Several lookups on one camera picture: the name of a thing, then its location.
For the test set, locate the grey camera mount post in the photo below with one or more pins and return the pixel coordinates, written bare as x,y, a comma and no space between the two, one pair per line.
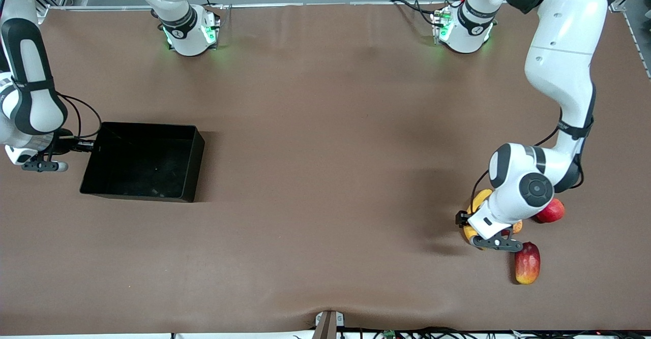
328,326

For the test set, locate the aluminium table edge rail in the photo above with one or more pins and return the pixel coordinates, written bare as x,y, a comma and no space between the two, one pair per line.
330,4

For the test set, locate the black plastic box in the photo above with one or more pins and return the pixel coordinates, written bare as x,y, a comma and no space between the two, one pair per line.
147,166

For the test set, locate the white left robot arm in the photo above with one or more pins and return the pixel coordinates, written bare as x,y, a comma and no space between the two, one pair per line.
559,49

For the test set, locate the brown table mat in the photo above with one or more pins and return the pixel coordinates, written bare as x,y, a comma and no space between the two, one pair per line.
330,176

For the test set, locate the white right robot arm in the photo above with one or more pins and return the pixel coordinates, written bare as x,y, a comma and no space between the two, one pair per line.
30,100

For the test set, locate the red yellow mango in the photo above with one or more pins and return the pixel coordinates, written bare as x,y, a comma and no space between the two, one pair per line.
527,264

